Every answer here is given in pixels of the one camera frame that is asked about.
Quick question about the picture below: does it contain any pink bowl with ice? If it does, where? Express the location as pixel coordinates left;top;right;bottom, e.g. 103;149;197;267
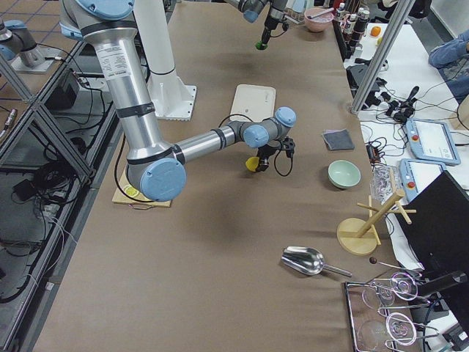
304;7;334;33

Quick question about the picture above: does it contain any metal scoop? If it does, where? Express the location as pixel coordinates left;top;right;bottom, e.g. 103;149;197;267
281;246;352;278

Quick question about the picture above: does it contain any wooden cutting board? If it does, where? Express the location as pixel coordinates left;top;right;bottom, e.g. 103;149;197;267
112;172;171;208

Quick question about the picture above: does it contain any green lime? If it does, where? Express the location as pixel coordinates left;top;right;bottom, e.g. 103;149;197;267
255;41;268;51

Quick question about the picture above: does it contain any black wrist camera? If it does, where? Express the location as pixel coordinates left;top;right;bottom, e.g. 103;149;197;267
282;136;295;158

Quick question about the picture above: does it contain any aluminium frame post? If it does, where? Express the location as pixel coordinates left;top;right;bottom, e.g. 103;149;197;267
350;0;415;115

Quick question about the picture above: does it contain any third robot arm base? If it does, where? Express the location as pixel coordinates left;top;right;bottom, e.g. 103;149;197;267
1;20;52;74

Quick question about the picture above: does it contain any wooden mug tree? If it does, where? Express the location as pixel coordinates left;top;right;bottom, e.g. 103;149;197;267
336;189;417;256

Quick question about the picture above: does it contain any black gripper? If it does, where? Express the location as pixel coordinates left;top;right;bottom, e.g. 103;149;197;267
260;12;282;45
255;141;284;172

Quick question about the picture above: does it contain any cream rabbit tray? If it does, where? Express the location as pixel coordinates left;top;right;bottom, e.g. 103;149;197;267
229;84;276;122

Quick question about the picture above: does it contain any wire glass drying rack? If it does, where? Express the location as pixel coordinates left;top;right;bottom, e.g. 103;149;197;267
344;271;440;351

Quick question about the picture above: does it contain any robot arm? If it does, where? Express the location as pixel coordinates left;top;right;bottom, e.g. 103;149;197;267
226;0;289;51
60;1;296;202

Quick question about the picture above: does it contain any blue teach pendant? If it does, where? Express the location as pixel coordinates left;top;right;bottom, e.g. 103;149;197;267
405;118;461;166
399;158;446;202

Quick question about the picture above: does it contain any yellow lemon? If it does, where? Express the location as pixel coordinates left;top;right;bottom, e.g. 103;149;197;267
245;157;259;172

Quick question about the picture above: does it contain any grey folded cloth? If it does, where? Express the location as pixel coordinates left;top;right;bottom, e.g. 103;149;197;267
322;129;355;151

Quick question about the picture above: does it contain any lemon slice on board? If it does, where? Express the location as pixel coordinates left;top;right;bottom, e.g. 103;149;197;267
123;184;140;198

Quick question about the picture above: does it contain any mint green bowl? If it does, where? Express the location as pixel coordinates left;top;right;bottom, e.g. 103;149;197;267
328;160;361;189

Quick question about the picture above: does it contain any black monitor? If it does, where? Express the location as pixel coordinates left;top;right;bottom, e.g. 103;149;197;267
397;171;468;331

